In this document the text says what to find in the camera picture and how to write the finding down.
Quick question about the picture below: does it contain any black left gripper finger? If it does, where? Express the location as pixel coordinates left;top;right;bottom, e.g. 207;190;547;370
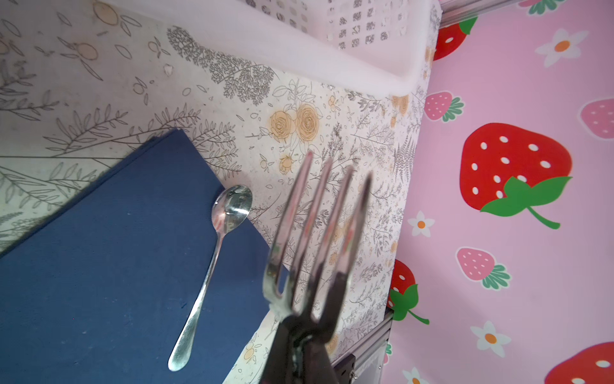
260;273;348;383

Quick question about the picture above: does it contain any silver metal fork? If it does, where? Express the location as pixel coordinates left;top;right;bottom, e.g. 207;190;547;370
261;150;374;323

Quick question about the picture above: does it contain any silver metal spoon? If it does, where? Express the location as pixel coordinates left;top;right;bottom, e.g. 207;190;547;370
167;185;253;372

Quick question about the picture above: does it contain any dark blue paper napkin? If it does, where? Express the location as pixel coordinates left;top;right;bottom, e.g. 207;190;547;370
1;131;269;383

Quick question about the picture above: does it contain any white perforated plastic basket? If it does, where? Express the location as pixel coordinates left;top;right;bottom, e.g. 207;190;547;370
115;0;442;97

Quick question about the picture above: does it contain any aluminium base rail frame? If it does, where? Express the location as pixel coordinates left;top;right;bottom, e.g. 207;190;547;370
332;308;393;384

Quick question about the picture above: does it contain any aluminium corner post right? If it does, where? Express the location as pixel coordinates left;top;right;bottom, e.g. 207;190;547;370
440;0;521;28

